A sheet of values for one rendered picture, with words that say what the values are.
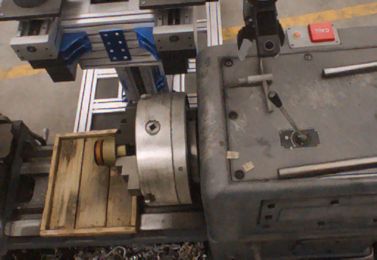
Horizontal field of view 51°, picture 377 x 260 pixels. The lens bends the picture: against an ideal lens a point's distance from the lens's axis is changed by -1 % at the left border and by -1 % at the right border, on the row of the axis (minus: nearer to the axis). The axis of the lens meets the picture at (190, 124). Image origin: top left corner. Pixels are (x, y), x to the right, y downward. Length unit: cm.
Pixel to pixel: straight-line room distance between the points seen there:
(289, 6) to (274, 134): 216
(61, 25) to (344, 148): 107
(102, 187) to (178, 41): 55
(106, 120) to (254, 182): 151
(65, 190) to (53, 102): 143
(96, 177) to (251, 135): 62
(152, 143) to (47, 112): 180
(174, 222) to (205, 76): 48
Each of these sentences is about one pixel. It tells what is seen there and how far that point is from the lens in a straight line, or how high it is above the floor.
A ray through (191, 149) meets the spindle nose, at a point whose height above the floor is 117.
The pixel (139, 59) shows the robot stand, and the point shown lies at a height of 85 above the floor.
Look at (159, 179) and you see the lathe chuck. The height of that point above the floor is 117.
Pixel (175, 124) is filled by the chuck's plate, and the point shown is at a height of 124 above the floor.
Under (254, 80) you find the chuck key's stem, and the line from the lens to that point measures 101.
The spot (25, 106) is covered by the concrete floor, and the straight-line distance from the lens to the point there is 283.
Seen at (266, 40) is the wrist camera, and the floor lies 144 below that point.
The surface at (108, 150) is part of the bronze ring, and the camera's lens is 113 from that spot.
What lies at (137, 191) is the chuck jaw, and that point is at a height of 110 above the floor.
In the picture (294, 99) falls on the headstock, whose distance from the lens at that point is 101.
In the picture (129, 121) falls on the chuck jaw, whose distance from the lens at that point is 111.
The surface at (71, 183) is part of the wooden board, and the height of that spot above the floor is 88.
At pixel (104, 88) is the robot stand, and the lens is 243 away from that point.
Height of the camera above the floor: 209
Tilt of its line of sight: 59 degrees down
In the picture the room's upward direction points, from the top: 10 degrees counter-clockwise
